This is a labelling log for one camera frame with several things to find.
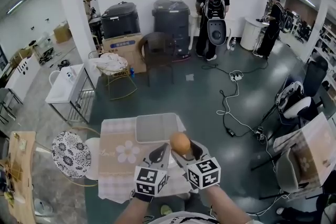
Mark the person's left hand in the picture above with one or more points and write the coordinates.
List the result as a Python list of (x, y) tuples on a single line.
[(143, 197)]

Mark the floral cushion gold frame chair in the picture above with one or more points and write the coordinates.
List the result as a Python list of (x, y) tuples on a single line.
[(71, 154)]

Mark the brown plastic chair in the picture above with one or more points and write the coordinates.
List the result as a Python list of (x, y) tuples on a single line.
[(157, 49)]

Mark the person's left forearm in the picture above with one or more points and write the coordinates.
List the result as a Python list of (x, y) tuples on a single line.
[(135, 212)]

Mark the light wooden desk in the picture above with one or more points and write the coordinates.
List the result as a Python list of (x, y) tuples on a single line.
[(22, 191)]

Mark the small white desk fan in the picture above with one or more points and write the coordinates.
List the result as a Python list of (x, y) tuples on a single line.
[(43, 207)]

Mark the white curved leg table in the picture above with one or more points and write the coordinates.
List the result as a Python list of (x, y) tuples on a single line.
[(193, 26)]

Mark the person's right forearm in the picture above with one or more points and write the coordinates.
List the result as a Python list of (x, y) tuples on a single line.
[(225, 207)]

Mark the white crumpled cloth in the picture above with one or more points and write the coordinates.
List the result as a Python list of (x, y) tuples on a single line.
[(113, 61)]

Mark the white round cabinet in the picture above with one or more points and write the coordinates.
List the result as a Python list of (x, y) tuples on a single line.
[(250, 32)]

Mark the spare hand-held gripper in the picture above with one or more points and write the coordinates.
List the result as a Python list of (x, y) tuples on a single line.
[(260, 135)]

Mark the clear water bottle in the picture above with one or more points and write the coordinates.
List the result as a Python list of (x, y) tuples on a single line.
[(232, 44)]

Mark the person's left pale green shoe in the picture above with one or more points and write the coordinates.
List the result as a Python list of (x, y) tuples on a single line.
[(166, 209)]

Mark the white black backpack pod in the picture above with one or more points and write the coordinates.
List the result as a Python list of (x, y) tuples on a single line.
[(296, 106)]

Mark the white round stool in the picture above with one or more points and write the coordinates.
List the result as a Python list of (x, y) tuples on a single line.
[(92, 157)]

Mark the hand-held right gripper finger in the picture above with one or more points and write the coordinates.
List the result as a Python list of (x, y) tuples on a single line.
[(179, 161), (200, 150)]

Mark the black wheeled cart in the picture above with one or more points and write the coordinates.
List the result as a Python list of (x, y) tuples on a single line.
[(46, 55)]

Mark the grey shell chair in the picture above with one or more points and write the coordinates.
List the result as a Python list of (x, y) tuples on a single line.
[(286, 173)]

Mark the grey black leg chair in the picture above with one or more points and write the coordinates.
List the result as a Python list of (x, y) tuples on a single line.
[(6, 102)]

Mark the black mesh office chair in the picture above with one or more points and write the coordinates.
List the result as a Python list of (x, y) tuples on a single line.
[(316, 76)]

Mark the white rectangular tray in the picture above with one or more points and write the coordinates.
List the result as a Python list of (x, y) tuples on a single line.
[(157, 127)]

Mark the white side table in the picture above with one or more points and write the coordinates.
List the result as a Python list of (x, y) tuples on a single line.
[(63, 84)]

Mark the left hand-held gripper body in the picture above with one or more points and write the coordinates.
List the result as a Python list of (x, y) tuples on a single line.
[(147, 179)]

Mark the cardboard box with blue label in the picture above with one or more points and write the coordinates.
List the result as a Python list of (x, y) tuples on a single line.
[(123, 47)]

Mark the table with checked flower tablecloth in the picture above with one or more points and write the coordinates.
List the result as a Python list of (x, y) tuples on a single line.
[(312, 149), (115, 173)]

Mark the white cabinet with holes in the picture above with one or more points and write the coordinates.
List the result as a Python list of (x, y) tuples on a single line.
[(22, 73)]

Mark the person's white printed shirt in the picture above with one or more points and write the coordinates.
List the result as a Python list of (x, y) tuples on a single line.
[(189, 219)]

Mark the black power adapter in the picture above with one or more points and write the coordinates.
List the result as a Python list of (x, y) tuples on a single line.
[(231, 132)]

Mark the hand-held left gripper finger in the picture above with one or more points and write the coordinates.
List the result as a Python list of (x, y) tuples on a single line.
[(155, 150), (167, 157)]

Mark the white storage shelf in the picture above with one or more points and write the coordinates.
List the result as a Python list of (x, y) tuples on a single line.
[(326, 60)]

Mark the black bin with flat lid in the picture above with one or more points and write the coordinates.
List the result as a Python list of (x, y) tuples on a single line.
[(120, 19)]

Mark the tall black round bin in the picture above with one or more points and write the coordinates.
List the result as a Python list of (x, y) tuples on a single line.
[(170, 21)]

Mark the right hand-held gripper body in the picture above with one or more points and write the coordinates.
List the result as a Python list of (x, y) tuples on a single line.
[(204, 173)]

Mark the small blue bottle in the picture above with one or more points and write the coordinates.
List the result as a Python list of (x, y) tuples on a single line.
[(132, 72)]

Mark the white power strip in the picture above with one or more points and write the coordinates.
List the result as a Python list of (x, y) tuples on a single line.
[(236, 76)]

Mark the plain cardboard box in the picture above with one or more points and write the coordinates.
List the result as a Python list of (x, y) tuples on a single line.
[(62, 33)]

